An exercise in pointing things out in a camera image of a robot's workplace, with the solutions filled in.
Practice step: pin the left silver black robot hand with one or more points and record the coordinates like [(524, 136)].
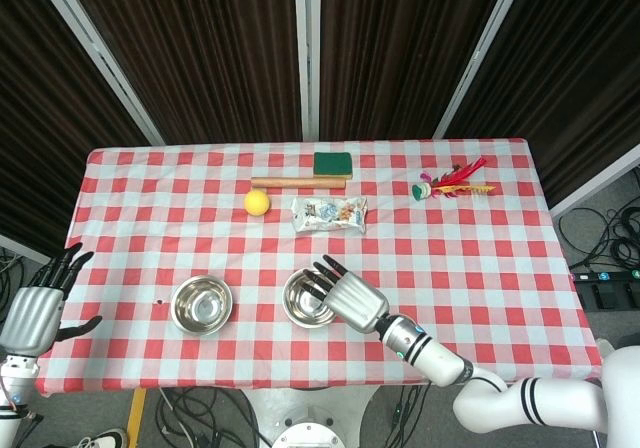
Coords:
[(32, 318)]

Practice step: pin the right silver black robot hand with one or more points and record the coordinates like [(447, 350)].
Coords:
[(357, 300)]

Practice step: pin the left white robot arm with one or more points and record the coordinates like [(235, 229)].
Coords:
[(15, 393)]

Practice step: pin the grey white robot base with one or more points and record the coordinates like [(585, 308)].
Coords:
[(310, 430)]

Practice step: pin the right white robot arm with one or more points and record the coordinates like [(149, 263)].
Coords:
[(440, 358)]

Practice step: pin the red white checkered tablecloth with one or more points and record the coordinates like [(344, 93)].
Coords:
[(350, 358)]

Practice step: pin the white printed snack packet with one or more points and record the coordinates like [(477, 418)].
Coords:
[(330, 214)]

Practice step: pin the wooden rolling pin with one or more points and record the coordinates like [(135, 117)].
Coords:
[(300, 183)]

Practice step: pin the green yellow sponge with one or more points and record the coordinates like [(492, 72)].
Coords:
[(332, 163)]

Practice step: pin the yellow ball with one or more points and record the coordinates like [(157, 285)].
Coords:
[(257, 202)]

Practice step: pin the white black sneaker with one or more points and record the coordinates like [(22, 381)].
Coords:
[(107, 439)]

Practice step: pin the yellow floor tape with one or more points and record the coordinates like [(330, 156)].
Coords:
[(135, 418)]

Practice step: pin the red feather shuttlecock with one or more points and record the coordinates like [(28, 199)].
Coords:
[(452, 180)]

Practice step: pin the dark ribbed partition panel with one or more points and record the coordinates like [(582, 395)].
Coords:
[(395, 48), (565, 68), (200, 48), (45, 133)]

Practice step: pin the aluminium partition frame post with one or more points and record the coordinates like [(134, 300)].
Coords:
[(595, 180), (25, 248), (95, 48), (306, 53), (480, 53)]

